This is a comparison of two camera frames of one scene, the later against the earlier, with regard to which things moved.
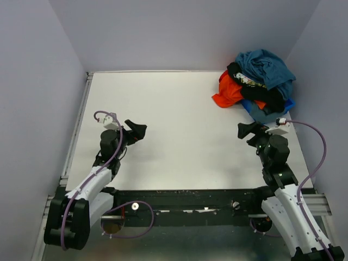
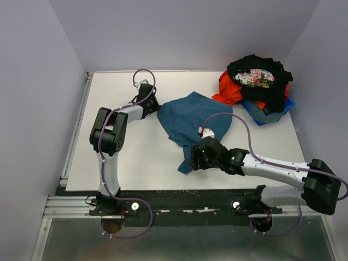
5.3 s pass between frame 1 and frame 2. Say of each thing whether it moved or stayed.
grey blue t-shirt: stayed
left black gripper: moved
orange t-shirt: stayed
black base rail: stayed
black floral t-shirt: stayed
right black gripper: moved
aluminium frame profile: stayed
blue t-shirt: moved
